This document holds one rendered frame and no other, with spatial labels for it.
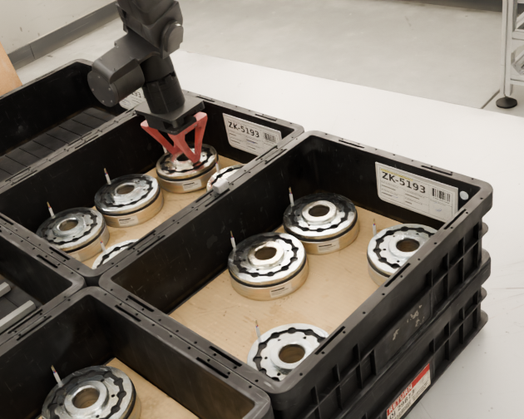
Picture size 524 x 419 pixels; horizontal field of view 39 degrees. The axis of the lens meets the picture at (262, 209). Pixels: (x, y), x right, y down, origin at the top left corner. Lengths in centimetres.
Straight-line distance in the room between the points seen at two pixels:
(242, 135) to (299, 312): 37
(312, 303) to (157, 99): 40
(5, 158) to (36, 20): 291
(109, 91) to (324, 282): 40
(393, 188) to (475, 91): 216
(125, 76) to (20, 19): 323
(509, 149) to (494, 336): 48
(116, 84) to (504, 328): 63
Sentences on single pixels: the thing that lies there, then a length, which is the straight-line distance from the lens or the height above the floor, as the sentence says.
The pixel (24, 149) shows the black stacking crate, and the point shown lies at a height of 83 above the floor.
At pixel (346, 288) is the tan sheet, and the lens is 93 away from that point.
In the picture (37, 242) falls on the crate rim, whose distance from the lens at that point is 98.
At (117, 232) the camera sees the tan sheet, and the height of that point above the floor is 83.
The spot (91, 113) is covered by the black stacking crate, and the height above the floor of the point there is 83.
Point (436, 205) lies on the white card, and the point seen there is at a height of 88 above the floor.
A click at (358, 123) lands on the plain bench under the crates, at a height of 70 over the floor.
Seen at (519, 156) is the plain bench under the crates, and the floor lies 70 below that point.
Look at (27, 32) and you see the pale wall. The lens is 430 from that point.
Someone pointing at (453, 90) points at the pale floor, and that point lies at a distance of 316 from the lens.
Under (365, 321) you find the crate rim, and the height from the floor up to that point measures 92.
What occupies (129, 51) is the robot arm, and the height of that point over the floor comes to 108.
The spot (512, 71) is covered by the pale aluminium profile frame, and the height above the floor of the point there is 15.
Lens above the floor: 146
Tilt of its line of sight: 35 degrees down
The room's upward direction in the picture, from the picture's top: 11 degrees counter-clockwise
